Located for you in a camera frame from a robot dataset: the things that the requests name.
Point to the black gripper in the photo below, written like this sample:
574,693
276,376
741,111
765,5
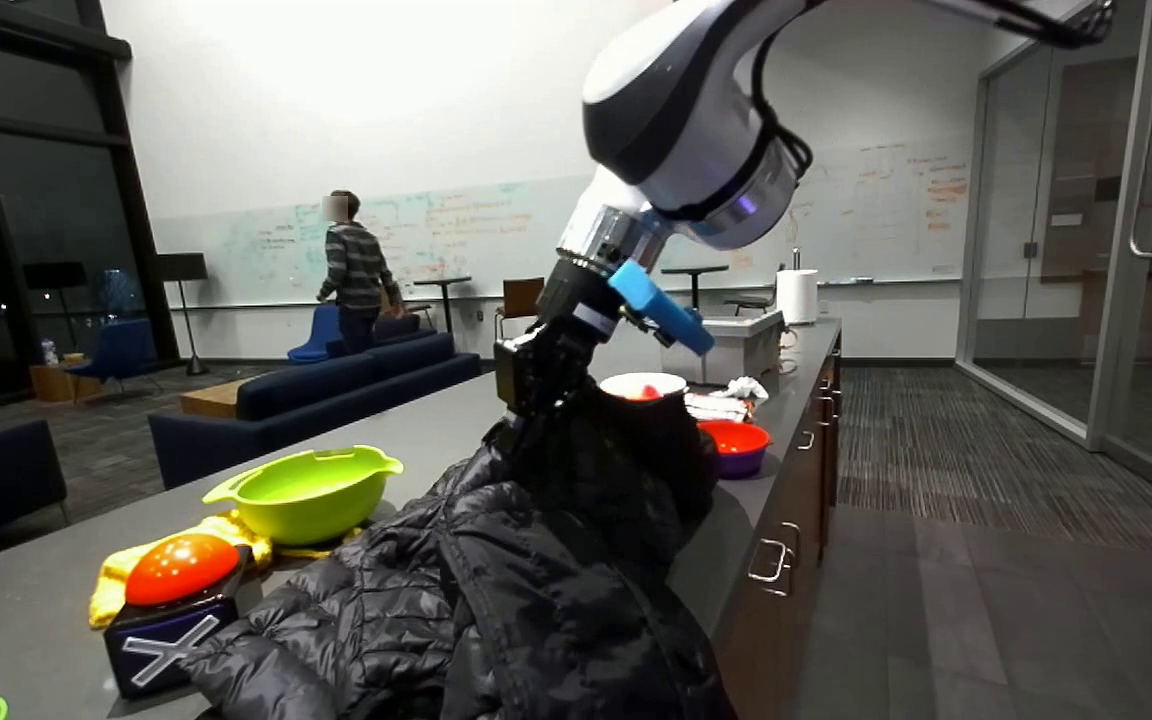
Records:
559,354

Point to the black puffer jacket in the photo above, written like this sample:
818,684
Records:
499,584

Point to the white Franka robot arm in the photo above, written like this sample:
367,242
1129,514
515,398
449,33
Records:
721,122

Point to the brown wooden chair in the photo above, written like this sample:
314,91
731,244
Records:
520,297

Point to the white plate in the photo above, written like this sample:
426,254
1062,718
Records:
651,387

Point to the tall round black table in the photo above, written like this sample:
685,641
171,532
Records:
443,280

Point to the black rectangular table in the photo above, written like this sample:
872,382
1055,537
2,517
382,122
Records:
692,273

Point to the grey metal bin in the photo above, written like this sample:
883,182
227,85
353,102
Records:
741,350

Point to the white crumpled wrapper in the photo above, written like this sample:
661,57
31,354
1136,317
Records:
744,390

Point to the red bowl purple base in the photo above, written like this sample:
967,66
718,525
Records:
739,446

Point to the man in striped sweater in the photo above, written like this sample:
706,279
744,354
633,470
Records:
359,273

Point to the long dark blue sofa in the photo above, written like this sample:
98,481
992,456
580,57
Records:
322,392

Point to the bright blue lounge chair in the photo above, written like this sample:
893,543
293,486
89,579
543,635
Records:
317,343

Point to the white paper towel roll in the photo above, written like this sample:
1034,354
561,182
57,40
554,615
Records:
797,297

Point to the lime green bowl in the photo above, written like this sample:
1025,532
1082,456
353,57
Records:
301,493

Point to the wooden counter cabinet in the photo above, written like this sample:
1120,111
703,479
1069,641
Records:
788,532

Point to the low wooden coffee table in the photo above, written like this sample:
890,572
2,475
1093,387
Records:
219,398

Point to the black music stand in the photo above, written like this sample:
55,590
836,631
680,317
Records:
180,267

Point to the orange red toy ball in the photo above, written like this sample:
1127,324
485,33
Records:
180,570

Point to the dark blue armchair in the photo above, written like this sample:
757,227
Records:
122,350

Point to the black box white cross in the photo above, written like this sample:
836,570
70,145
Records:
171,655

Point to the yellow and red toys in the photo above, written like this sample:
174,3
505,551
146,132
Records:
107,600

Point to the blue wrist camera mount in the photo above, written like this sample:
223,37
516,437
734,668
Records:
661,311

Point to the wall whiteboard with writing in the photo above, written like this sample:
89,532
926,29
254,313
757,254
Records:
469,227

